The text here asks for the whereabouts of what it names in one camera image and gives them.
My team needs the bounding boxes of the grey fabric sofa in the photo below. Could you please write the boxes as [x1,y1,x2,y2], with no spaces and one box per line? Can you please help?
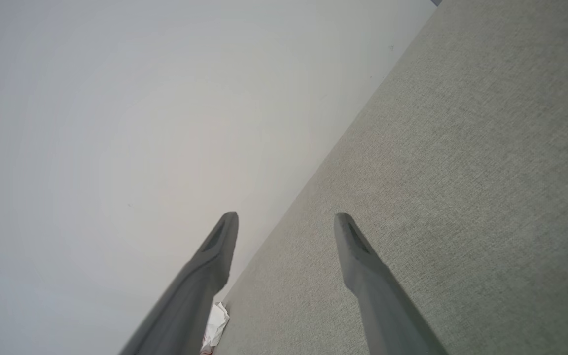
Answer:
[210,0,568,355]

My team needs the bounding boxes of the red white basketball jersey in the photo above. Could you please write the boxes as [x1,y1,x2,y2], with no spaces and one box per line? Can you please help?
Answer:
[200,302,230,355]

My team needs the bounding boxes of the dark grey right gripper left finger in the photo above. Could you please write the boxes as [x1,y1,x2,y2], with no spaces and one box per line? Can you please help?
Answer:
[119,212,240,355]

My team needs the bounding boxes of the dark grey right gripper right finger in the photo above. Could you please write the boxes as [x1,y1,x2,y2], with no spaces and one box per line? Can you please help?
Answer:
[334,213,450,355]

